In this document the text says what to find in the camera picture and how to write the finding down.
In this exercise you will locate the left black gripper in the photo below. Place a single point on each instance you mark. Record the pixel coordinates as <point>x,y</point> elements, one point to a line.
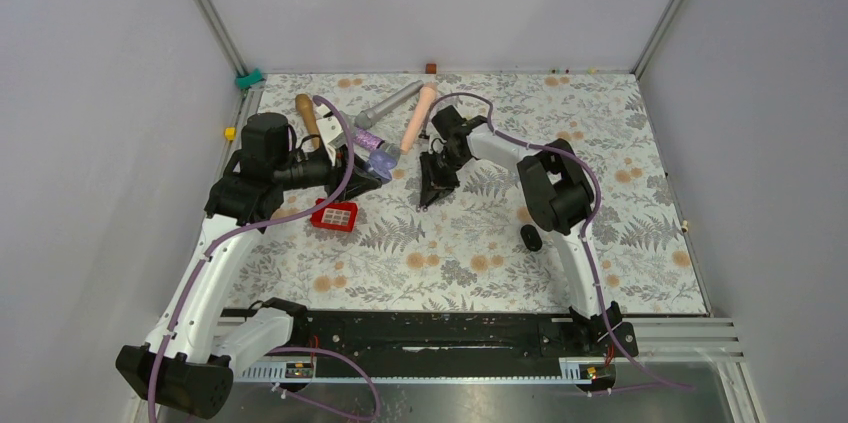
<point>361,178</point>

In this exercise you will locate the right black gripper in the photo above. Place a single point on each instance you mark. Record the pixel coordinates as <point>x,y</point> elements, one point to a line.
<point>434,186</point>

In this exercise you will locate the lilac oval earbud case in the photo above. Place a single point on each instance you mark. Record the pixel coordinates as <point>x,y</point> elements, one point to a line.
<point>382,163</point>

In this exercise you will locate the black earbud charging case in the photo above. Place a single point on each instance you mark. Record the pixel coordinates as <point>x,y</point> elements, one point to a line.
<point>531,238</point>

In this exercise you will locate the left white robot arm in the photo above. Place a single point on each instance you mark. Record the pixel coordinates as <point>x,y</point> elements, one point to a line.
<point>266,181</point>

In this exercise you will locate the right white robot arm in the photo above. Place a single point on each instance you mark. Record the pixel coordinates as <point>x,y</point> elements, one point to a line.
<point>559,196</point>

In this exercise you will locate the purple glitter microphone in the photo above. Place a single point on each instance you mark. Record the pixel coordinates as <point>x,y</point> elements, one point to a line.
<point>372,142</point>

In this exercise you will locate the red lego brick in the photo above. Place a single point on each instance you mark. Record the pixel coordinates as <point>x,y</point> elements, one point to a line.
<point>337,216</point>

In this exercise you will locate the silver grey microphone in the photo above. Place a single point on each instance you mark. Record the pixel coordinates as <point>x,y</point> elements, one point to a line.
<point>368,117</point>

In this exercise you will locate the floral patterned mat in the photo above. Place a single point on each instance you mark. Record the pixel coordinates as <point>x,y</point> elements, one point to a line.
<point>465,253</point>

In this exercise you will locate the pink toy microphone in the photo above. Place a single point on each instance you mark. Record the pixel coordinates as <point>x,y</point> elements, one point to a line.
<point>427,95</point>

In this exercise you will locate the brown toy microphone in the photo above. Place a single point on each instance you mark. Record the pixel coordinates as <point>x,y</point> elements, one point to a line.
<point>306,109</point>

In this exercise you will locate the yellow small block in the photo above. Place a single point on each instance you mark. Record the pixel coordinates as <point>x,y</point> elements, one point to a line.
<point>230,134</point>

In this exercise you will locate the teal corner clip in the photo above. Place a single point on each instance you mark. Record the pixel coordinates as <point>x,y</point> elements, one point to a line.
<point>247,80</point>

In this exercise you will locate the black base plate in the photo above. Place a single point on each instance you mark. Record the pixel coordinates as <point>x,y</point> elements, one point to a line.
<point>432,346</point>

